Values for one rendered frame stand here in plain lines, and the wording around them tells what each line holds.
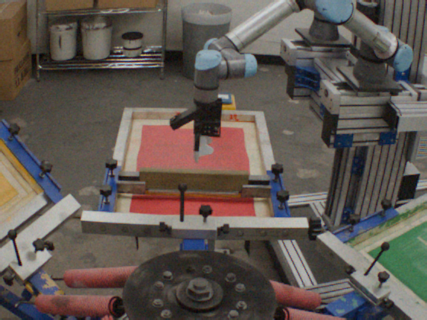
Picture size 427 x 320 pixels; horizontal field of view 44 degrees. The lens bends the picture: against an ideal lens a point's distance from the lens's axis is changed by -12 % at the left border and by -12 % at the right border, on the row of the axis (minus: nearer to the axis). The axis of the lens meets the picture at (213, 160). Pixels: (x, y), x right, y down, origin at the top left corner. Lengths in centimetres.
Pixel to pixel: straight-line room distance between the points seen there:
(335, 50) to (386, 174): 65
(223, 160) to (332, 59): 82
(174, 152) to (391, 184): 116
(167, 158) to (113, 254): 115
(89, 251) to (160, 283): 215
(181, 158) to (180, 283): 112
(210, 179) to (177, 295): 90
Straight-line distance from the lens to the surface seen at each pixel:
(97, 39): 527
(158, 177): 195
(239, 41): 191
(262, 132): 236
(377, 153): 274
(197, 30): 506
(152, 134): 238
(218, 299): 110
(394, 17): 248
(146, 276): 116
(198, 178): 195
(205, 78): 176
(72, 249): 329
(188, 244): 167
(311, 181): 396
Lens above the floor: 209
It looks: 31 degrees down
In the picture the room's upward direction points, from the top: 3 degrees clockwise
